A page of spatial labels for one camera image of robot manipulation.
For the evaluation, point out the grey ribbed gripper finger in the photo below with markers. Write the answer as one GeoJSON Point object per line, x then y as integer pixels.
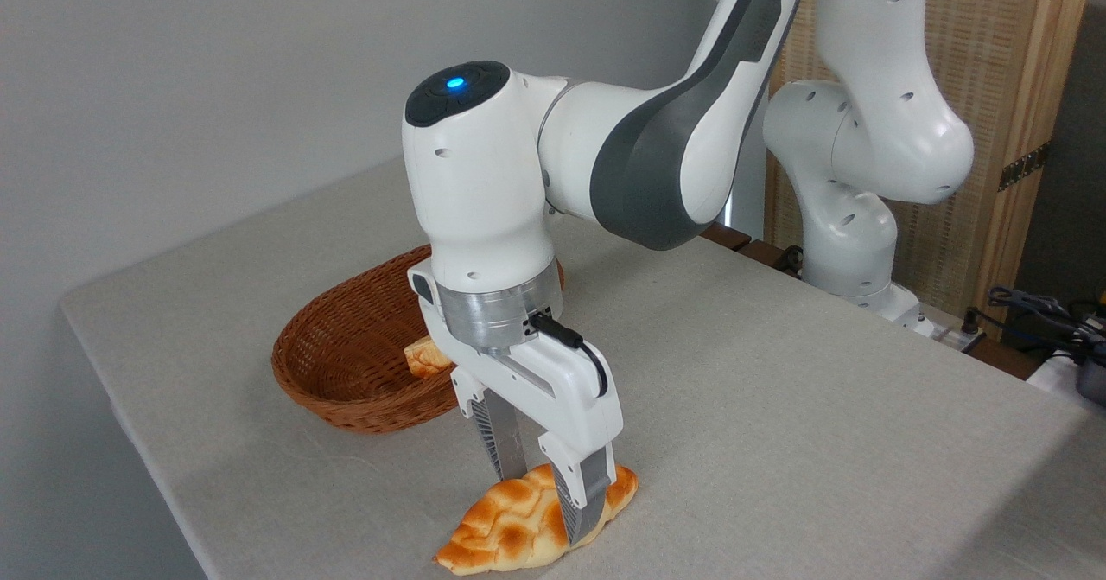
{"type": "Point", "coordinates": [583, 498]}
{"type": "Point", "coordinates": [505, 442]}

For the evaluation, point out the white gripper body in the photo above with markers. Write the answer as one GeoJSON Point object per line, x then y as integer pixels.
{"type": "Point", "coordinates": [562, 390]}

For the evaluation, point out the braided golden bread loaf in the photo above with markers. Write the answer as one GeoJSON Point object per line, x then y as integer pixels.
{"type": "Point", "coordinates": [501, 528]}

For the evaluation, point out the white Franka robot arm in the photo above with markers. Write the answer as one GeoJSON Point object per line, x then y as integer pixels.
{"type": "Point", "coordinates": [657, 156]}

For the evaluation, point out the small golden bread roll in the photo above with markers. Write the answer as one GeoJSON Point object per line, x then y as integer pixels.
{"type": "Point", "coordinates": [423, 360]}

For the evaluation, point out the brown wicker oval basket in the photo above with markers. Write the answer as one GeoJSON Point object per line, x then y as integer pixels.
{"type": "Point", "coordinates": [346, 372]}

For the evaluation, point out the grey tablecloth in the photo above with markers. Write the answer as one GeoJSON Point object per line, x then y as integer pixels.
{"type": "Point", "coordinates": [778, 407]}

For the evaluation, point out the metal screen hinge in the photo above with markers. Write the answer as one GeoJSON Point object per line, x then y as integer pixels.
{"type": "Point", "coordinates": [1024, 167]}

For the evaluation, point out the wooden woven folding screen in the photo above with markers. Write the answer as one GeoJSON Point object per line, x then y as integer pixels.
{"type": "Point", "coordinates": [994, 44]}

